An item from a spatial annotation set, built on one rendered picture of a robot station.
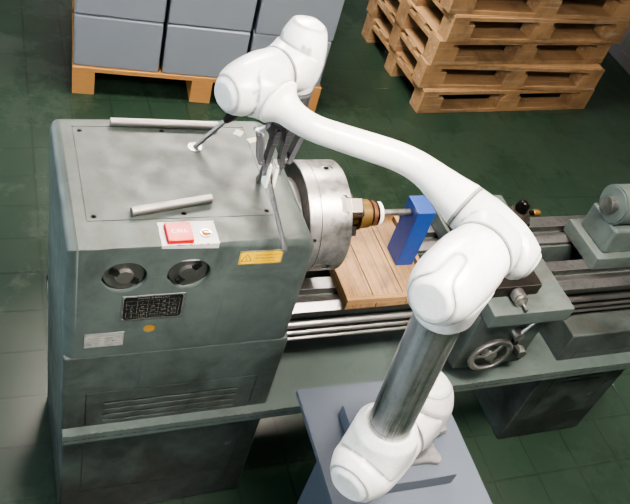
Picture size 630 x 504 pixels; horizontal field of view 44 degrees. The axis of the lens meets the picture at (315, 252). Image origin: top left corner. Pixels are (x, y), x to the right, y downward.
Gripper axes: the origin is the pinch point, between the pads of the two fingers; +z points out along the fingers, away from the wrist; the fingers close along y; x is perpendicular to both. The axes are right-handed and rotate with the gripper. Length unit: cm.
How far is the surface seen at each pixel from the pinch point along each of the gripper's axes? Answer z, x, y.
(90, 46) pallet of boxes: 106, 220, -14
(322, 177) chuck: 10.6, 10.4, 19.7
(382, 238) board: 46, 20, 53
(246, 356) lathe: 55, -14, 0
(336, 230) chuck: 18.7, -1.8, 22.0
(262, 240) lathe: 9.1, -13.3, -3.7
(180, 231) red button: 7.5, -10.7, -23.0
